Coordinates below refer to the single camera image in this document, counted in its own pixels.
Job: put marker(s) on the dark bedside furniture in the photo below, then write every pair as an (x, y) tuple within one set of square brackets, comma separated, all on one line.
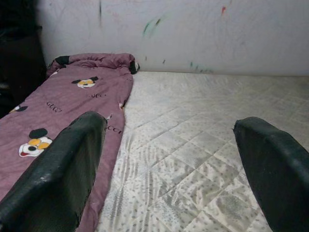
[(19, 60)]

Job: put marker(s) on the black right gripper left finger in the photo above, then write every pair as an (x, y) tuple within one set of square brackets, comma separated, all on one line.
[(55, 181)]

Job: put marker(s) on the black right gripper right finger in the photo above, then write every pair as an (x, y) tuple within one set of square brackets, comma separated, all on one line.
[(280, 181)]

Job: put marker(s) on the white grey quilted mattress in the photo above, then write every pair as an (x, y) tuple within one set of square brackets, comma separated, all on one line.
[(193, 145)]

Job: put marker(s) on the purple cartoon mouse blanket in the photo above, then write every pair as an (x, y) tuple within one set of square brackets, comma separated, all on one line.
[(72, 96)]

